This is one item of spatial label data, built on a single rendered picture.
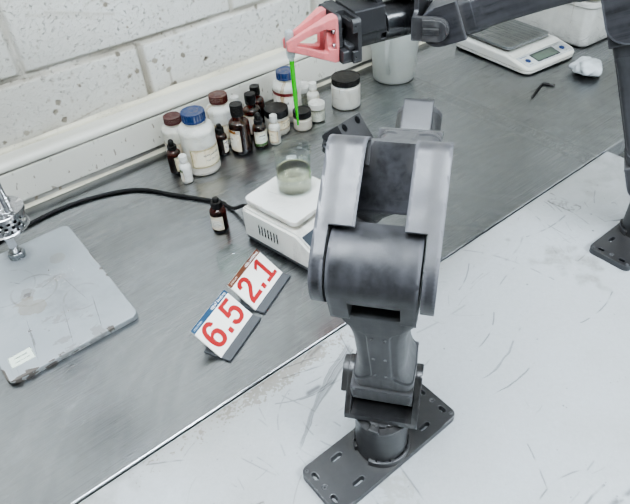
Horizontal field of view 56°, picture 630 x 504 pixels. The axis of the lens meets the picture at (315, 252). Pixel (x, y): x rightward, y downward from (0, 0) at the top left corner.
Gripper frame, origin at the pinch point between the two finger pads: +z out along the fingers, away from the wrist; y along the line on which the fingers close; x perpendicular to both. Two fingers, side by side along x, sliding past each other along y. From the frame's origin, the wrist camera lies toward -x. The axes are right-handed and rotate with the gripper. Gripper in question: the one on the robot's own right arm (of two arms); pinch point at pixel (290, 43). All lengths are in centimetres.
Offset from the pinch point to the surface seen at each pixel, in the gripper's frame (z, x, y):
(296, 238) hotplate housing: 6.4, 26.2, 11.3
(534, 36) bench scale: -80, 29, -37
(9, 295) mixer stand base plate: 51, 31, -3
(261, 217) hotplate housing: 9.6, 25.9, 3.7
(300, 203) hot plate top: 3.3, 23.9, 6.0
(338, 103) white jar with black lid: -23, 31, -35
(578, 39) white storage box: -93, 31, -35
